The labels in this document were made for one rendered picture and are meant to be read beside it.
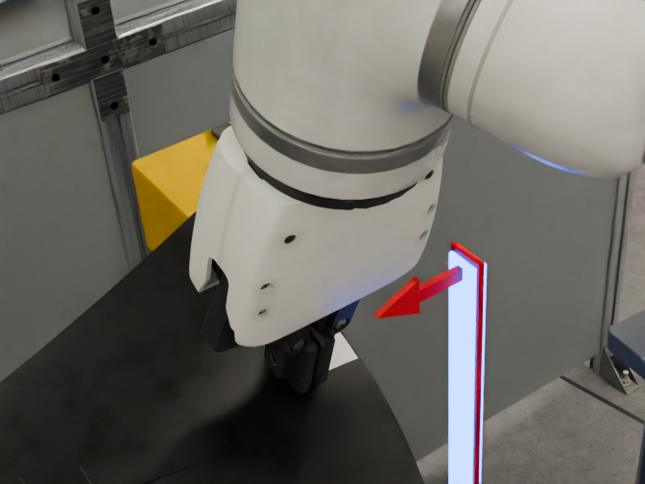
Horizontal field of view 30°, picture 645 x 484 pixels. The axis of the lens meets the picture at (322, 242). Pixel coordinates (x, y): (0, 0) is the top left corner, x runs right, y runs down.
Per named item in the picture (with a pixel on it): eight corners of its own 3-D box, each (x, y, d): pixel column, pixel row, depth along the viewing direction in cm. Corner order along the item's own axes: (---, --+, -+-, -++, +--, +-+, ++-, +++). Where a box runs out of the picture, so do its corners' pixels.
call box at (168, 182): (148, 260, 103) (128, 158, 97) (247, 216, 107) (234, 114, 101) (245, 363, 92) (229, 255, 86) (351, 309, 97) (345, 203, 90)
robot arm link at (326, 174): (383, -36, 48) (371, 22, 50) (189, 35, 44) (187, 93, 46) (516, 100, 44) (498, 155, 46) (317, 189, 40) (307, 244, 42)
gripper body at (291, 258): (391, 8, 49) (354, 185, 58) (173, 91, 45) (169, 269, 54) (506, 127, 46) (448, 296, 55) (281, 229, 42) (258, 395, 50)
